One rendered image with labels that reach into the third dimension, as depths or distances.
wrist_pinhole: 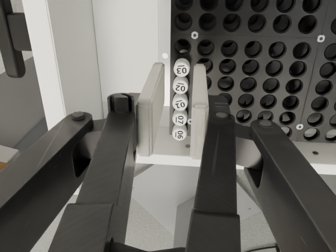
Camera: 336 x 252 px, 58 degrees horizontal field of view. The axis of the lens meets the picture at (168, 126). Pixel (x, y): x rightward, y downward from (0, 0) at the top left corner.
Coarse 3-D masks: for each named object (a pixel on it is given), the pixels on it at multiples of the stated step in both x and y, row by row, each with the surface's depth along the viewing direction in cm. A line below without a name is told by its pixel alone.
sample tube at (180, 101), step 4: (176, 96) 24; (180, 96) 24; (184, 96) 25; (176, 100) 24; (180, 100) 24; (184, 100) 24; (172, 104) 25; (176, 104) 24; (180, 104) 24; (184, 104) 24; (176, 108) 25; (180, 108) 25; (184, 108) 25
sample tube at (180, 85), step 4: (176, 76) 25; (184, 76) 24; (176, 80) 24; (180, 80) 24; (184, 80) 24; (176, 84) 24; (180, 84) 24; (184, 84) 24; (176, 88) 24; (180, 88) 24; (184, 88) 24; (176, 92) 24; (180, 92) 24; (184, 92) 24
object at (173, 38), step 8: (192, 0) 22; (176, 8) 22; (184, 8) 23; (192, 8) 22; (176, 16) 23; (192, 16) 22; (176, 24) 23; (192, 24) 23; (176, 32) 23; (184, 32) 23; (176, 40) 23; (192, 40) 23; (192, 48) 23; (176, 56) 24; (184, 56) 24; (192, 56) 24; (192, 64) 24; (192, 72) 24
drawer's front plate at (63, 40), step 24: (24, 0) 20; (48, 0) 20; (72, 0) 24; (48, 24) 21; (72, 24) 25; (48, 48) 22; (72, 48) 25; (96, 48) 31; (48, 72) 22; (72, 72) 25; (96, 72) 31; (48, 96) 23; (72, 96) 25; (96, 96) 32; (48, 120) 24
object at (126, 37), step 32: (96, 0) 29; (128, 0) 28; (96, 32) 30; (128, 32) 30; (128, 64) 31; (160, 128) 34; (288, 128) 33; (160, 160) 29; (192, 160) 29; (320, 160) 28
